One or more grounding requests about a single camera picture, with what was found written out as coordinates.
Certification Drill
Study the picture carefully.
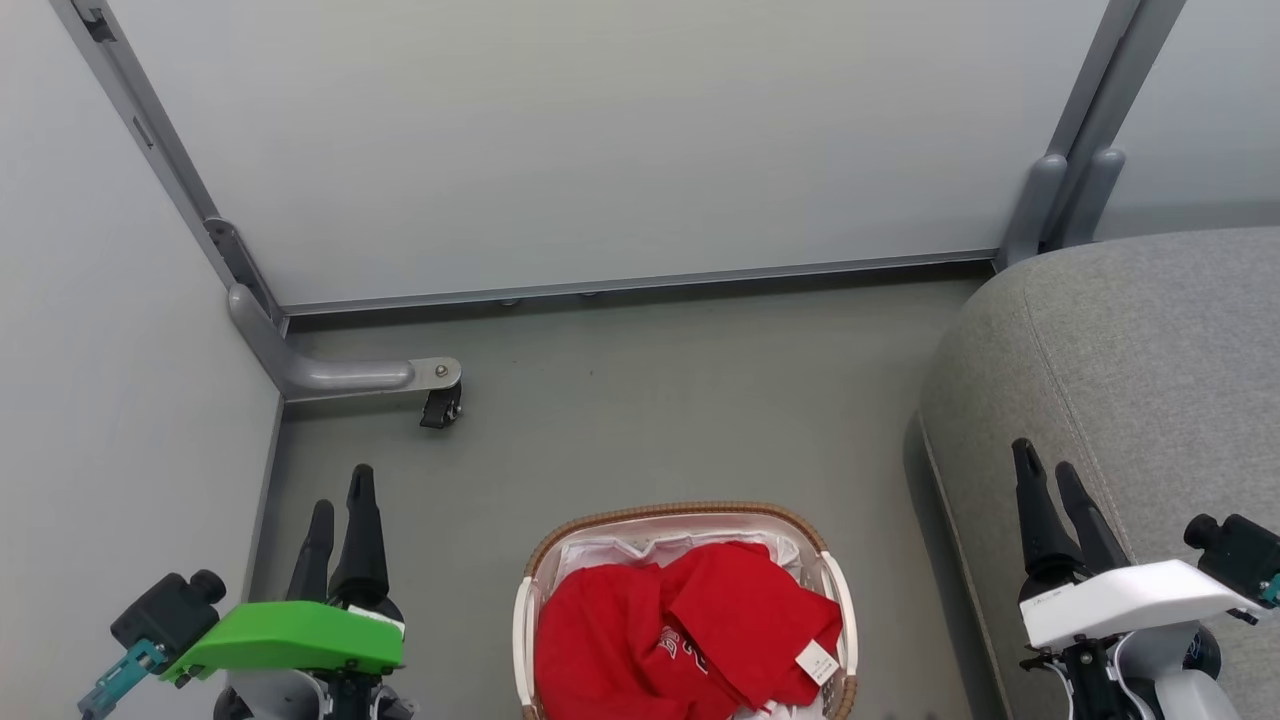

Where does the red shirt with white trim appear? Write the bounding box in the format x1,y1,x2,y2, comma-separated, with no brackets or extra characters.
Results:
534,541,845,720

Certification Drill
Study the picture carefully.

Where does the grey long partition bottom rail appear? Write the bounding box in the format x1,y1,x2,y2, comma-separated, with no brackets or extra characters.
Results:
280,249,1001,320

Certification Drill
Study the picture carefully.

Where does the grey fabric sofa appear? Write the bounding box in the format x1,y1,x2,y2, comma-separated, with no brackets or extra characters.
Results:
918,226,1280,720

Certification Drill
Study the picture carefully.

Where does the wicker rimmed laundry basket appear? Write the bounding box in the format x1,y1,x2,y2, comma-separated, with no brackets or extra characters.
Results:
513,502,860,720

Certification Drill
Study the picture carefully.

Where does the grey partition post with brackets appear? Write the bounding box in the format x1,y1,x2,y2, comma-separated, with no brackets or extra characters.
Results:
50,0,292,337

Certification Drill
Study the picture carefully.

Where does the grey metal partition foot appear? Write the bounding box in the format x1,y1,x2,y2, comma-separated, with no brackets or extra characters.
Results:
228,284,464,404

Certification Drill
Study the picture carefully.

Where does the black caster wheel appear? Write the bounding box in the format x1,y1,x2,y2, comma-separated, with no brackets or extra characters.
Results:
419,383,464,431

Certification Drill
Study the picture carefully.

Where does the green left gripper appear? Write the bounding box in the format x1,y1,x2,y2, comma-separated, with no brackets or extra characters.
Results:
160,463,407,685

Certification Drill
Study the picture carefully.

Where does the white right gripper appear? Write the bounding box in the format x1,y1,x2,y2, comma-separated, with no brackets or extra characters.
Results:
1012,438,1265,652

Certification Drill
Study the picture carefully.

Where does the teal left camera connector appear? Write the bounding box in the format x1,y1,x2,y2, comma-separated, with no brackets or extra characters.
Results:
78,640,170,720

